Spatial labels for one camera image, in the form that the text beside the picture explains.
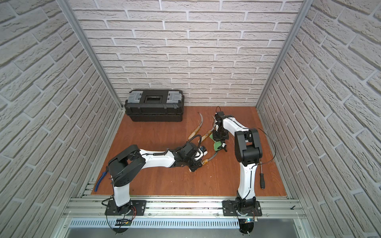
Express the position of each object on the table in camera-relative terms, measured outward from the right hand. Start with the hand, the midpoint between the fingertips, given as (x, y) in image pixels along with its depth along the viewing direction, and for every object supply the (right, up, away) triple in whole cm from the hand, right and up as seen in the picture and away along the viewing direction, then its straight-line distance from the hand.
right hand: (220, 140), depth 99 cm
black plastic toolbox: (-47, +24, -2) cm, 53 cm away
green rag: (-3, -1, -5) cm, 6 cm away
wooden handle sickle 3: (-17, +7, +4) cm, 19 cm away
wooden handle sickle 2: (-9, +4, +1) cm, 10 cm away
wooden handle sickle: (-11, -11, -12) cm, 19 cm away
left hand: (-12, -13, -11) cm, 21 cm away
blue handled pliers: (-71, -19, -16) cm, 75 cm away
